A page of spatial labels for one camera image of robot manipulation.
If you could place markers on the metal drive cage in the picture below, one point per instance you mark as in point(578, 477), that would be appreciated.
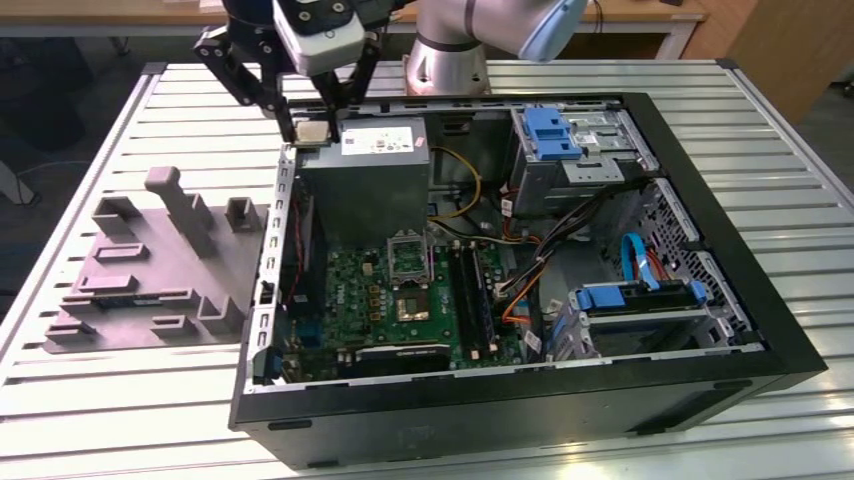
point(587, 175)

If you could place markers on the wooden cabinet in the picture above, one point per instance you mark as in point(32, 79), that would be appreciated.
point(788, 50)

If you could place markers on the grey power supply unit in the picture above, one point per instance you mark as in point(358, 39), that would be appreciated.
point(367, 200)

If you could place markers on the silver CPU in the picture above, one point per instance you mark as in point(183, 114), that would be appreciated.
point(312, 132)

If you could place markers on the hard disk in blue carrier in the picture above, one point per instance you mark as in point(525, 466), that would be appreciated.
point(654, 297)

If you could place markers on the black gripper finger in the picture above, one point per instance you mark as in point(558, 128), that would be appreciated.
point(254, 75)
point(361, 65)

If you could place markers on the green motherboard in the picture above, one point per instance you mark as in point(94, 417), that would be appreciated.
point(354, 300)

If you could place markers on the black PC case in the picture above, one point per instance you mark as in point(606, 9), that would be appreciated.
point(467, 420)

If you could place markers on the blue drive latch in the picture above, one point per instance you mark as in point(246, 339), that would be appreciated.
point(550, 135)

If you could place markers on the grey parts rack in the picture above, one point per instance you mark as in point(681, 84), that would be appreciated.
point(167, 280)

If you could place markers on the black RAM slot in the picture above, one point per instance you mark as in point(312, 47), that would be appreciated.
point(465, 300)
point(483, 300)

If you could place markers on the black graphics card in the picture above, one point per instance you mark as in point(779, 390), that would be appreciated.
point(401, 357)

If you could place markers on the RAM stick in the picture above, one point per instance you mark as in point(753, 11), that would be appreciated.
point(127, 300)

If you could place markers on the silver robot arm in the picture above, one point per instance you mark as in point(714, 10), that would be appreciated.
point(443, 65)

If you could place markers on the blue board connector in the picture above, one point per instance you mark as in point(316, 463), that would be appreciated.
point(308, 334)

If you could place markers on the black case fan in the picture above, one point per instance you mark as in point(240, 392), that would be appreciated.
point(300, 250)

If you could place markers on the wooden desk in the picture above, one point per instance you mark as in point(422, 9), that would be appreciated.
point(134, 17)

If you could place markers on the metal disk bay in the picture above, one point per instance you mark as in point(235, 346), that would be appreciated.
point(641, 319)

